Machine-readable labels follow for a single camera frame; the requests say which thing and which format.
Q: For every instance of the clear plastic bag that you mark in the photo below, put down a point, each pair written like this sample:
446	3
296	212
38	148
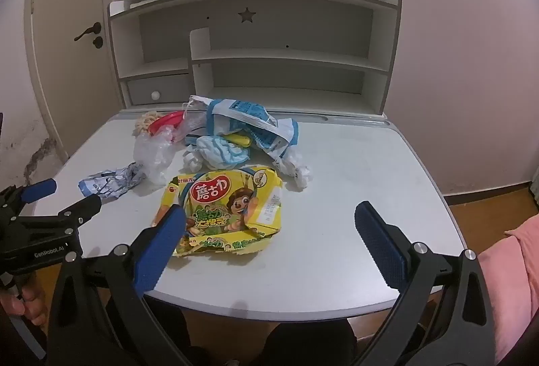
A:
153	155

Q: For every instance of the dark door keyhole plate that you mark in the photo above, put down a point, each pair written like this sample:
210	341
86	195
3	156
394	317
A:
98	41

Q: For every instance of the white desk shelf unit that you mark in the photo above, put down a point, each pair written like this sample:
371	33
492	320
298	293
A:
294	60

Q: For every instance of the white drawer knob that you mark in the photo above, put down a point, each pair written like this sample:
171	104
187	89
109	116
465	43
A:
156	95

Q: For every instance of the blue face mask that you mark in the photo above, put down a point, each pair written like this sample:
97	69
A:
221	151

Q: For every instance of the yellow snack bag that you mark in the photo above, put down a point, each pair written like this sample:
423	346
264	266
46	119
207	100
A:
227	206

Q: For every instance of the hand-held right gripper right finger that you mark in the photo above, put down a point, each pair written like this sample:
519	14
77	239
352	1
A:
381	248

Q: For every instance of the cream door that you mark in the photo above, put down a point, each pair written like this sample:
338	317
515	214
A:
63	54

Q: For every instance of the pink blanket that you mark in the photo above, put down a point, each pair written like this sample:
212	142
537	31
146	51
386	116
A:
509	265

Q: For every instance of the person's left hand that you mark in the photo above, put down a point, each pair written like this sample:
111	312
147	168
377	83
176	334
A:
23	303

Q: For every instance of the silver blue foil wrapper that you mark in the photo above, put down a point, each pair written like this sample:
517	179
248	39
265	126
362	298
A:
111	182

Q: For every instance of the blue white plastic package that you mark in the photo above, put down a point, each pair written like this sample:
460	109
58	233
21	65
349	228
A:
240	113

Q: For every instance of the grey drawer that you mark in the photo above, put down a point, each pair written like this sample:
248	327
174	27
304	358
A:
168	88

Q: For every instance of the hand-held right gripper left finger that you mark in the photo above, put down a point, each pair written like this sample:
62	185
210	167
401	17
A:
162	252

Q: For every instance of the yellow plastic tube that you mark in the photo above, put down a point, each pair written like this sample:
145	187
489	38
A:
240	139

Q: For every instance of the red plastic lid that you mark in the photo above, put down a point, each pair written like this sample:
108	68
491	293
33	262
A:
166	122

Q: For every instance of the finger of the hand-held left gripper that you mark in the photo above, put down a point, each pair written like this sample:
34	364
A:
40	189
84	208

